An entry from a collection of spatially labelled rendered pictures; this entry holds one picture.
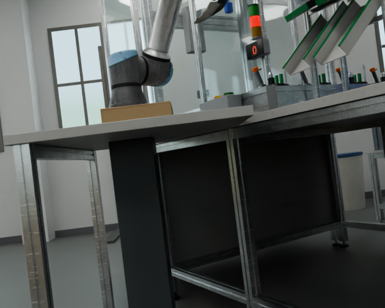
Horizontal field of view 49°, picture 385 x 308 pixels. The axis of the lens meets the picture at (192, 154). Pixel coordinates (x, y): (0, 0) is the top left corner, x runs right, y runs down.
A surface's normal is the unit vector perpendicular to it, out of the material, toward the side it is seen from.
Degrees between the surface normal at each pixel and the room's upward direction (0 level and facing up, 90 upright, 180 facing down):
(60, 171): 90
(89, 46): 90
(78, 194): 90
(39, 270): 90
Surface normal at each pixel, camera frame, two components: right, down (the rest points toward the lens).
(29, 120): 0.01, -0.01
